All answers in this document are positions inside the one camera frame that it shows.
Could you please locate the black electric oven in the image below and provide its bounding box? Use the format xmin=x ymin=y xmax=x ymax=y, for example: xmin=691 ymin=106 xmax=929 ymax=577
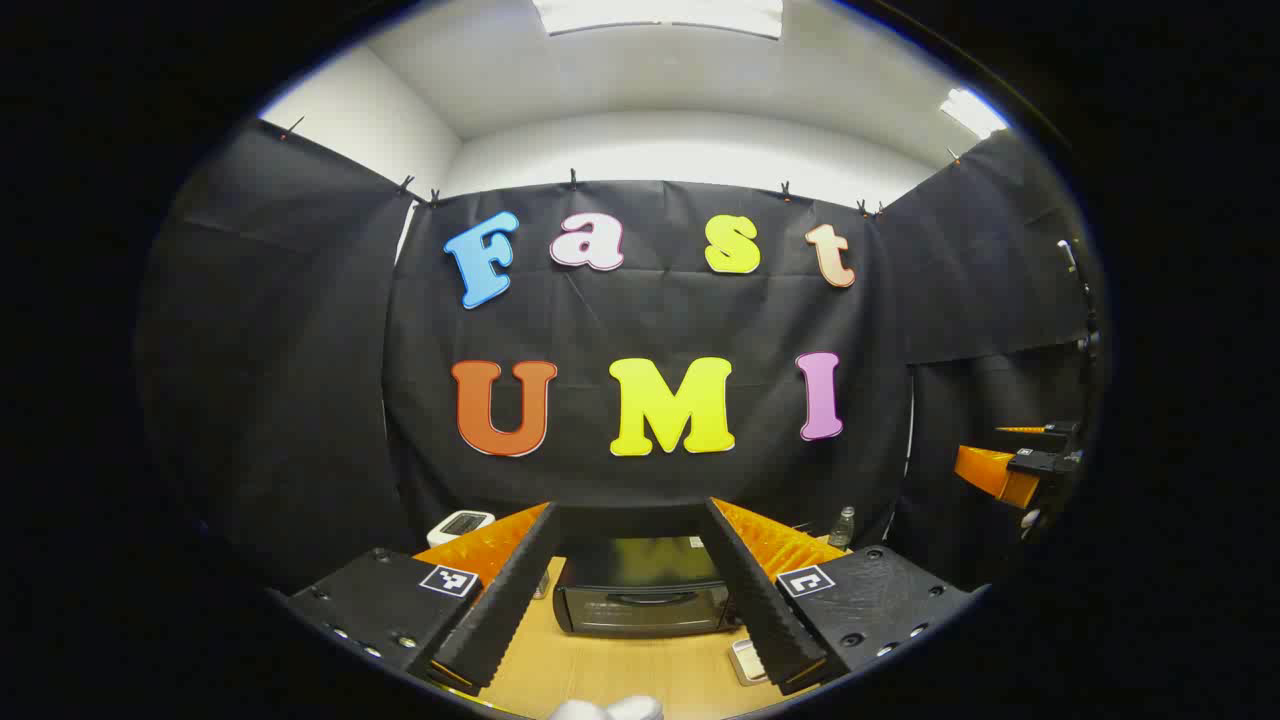
xmin=553 ymin=535 xmax=741 ymax=638

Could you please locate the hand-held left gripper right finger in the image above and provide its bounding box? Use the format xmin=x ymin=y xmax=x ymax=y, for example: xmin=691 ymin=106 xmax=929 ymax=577
xmin=700 ymin=497 xmax=976 ymax=698

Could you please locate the white toaster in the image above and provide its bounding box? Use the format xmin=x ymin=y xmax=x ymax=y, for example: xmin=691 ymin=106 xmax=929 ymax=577
xmin=428 ymin=510 xmax=496 ymax=548

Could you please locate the small ceiling light panel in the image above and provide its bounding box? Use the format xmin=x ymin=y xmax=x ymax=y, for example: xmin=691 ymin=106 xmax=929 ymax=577
xmin=938 ymin=87 xmax=1009 ymax=140

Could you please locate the white rectangular plastic tray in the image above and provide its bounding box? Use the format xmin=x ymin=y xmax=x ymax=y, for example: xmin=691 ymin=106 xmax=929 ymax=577
xmin=730 ymin=638 xmax=771 ymax=686

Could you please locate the thin black metal stand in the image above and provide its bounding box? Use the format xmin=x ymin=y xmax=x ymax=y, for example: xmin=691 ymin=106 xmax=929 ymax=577
xmin=1057 ymin=238 xmax=1103 ymax=363

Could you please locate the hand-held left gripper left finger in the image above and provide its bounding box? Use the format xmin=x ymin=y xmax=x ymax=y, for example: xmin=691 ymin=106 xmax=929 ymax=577
xmin=285 ymin=500 xmax=561 ymax=698

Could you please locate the large ceiling light panel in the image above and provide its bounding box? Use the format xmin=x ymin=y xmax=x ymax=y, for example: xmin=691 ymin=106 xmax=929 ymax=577
xmin=530 ymin=0 xmax=786 ymax=41

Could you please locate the row of black cloth clips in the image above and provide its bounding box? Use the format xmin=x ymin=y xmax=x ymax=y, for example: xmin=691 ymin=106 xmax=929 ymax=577
xmin=280 ymin=115 xmax=966 ymax=216

